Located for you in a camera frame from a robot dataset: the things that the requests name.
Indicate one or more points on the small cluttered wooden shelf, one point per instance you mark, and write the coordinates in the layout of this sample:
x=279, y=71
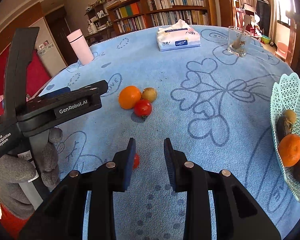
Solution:
x=98, y=20

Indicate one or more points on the large yellow-brown fruit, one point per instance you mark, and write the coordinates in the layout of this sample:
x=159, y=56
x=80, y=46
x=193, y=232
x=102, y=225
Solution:
x=290, y=116

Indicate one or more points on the beige wooden scoop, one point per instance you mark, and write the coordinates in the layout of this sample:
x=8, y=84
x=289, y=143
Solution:
x=245, y=26

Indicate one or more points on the smooth oval orange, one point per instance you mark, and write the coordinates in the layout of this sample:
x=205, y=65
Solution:
x=130, y=97

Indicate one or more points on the bright window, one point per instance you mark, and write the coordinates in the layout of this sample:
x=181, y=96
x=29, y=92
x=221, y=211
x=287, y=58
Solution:
x=285, y=0

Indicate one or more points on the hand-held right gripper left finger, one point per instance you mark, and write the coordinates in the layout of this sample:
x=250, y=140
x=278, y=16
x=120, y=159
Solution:
x=130, y=166

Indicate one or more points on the red wall panel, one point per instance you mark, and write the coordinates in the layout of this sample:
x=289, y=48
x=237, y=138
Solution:
x=37, y=73

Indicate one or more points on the mint green lattice basket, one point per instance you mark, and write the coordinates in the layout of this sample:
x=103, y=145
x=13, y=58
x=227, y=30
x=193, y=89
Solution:
x=282, y=90

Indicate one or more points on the pink insulated bottle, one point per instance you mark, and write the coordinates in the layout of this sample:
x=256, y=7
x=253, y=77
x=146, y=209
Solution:
x=81, y=47

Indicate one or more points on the small yellow-brown fruit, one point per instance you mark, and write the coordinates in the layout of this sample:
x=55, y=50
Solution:
x=150, y=94

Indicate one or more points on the white tissue pack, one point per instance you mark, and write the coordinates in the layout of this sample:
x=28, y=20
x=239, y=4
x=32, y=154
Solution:
x=178, y=38

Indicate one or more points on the small dark brown fruit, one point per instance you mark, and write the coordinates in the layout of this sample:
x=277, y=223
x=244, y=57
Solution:
x=282, y=130

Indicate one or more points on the clear drinking glass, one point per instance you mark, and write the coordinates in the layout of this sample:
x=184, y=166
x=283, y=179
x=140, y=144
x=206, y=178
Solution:
x=238, y=42

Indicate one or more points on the dark hanging garment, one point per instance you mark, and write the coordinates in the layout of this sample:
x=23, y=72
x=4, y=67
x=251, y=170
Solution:
x=262, y=17

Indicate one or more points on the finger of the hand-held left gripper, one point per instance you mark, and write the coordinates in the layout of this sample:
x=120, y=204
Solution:
x=57, y=92
x=95, y=87

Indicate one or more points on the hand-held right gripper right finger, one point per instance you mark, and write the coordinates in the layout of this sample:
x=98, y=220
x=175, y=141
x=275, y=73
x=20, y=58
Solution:
x=170, y=166

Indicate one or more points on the red tomato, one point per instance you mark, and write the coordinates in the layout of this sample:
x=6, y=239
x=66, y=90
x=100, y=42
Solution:
x=143, y=108
x=136, y=160

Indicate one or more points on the wooden bookshelf with books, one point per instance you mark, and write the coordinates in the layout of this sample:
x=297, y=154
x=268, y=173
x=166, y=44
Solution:
x=165, y=5

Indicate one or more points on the dark brown door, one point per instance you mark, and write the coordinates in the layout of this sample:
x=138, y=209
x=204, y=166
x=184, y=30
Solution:
x=56, y=37

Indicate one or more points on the person's left hand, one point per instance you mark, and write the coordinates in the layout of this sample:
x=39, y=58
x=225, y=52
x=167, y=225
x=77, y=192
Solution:
x=12, y=170

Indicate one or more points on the textured mandarin orange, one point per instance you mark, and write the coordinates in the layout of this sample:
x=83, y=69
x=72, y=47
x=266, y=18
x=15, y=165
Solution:
x=291, y=150

